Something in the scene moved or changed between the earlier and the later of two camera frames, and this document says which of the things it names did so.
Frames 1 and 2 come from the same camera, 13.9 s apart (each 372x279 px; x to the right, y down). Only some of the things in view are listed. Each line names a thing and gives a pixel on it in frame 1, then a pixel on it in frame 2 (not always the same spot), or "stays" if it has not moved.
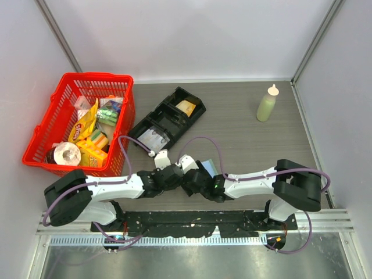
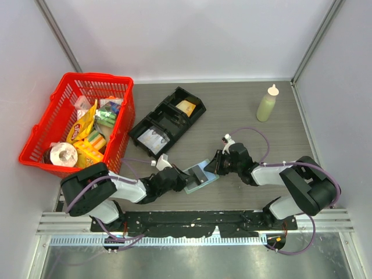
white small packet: (82, 103) stays
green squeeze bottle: (267, 104) stays
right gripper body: (190, 191) to (231, 165)
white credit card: (153, 142) stays
